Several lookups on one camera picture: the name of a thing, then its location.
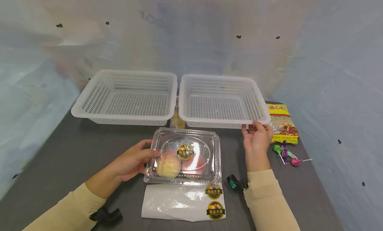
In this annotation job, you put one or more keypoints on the green lollipop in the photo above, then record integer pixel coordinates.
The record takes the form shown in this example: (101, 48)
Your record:
(277, 149)

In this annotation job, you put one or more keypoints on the person's right thumb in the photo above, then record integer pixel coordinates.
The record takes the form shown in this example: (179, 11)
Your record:
(245, 131)

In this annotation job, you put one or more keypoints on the purple lollipop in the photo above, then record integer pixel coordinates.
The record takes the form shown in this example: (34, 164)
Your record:
(284, 153)

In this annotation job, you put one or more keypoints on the person's left forearm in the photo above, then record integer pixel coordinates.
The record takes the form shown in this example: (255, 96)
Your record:
(74, 207)

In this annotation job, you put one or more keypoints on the yellowish clear packet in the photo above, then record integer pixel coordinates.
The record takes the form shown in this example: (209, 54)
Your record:
(177, 119)

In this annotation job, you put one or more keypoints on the clear plastic clamshell box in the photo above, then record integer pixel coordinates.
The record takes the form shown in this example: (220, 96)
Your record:
(214, 148)

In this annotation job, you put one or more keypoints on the person's left index finger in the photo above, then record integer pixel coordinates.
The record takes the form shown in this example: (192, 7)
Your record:
(145, 144)

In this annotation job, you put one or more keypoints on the person's right forearm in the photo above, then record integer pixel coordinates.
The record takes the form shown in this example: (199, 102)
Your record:
(266, 197)

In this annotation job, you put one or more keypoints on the white sticker backing sheet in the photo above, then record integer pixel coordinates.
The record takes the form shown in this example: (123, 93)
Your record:
(173, 202)

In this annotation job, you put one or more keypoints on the round black gold sticker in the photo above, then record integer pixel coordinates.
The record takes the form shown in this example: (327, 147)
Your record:
(214, 192)
(215, 210)
(185, 151)

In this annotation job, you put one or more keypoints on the person's right index finger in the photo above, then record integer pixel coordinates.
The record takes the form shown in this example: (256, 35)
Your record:
(259, 125)

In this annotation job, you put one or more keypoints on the person's left hand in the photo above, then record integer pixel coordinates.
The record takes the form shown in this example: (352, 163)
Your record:
(131, 163)

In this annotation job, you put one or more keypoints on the person's right hand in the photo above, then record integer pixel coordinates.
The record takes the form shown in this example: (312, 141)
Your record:
(258, 141)

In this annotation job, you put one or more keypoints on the yellowish peach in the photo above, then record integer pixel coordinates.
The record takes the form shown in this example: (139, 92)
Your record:
(167, 167)

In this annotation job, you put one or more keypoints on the white slotted plastic basket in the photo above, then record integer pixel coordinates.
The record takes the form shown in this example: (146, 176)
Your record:
(136, 104)
(217, 108)

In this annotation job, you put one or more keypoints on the yellow pasta packet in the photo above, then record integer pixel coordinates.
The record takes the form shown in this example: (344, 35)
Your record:
(282, 124)

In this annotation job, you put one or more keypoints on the pink peach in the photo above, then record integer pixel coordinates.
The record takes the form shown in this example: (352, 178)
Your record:
(196, 164)

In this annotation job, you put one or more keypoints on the person's left thumb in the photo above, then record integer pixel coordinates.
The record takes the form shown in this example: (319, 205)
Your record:
(148, 154)

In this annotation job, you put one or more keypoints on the person's right fingers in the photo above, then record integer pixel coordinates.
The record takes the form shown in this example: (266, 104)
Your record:
(268, 131)

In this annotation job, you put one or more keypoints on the pink lollipop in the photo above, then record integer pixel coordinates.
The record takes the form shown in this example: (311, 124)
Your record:
(295, 162)

